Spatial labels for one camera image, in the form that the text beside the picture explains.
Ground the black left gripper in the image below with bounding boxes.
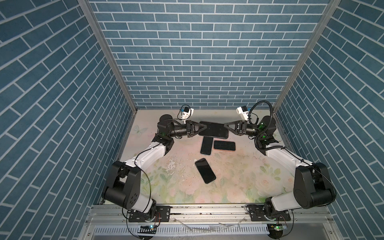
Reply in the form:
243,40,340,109
167,122,206,140

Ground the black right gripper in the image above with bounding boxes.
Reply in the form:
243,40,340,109
224,122,264,140

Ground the black phone case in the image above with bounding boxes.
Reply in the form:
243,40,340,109
200,121,229,139

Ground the blue phone black screen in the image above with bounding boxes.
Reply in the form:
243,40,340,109
200,136,214,156

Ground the black phone face up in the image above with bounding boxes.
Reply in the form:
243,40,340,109
195,158,216,184

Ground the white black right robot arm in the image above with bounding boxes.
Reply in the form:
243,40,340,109
224,100,337,221

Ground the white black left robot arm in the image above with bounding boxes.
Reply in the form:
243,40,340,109
102,115,207,221

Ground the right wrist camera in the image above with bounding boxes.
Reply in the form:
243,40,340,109
236,106,249,122

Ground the aluminium corner post right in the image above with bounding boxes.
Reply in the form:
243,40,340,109
274,0,341,113

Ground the aluminium corner post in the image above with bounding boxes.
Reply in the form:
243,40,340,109
274,0,341,113
78,0,137,114

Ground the aluminium corner post left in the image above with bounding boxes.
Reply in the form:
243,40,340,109
78,0,137,114

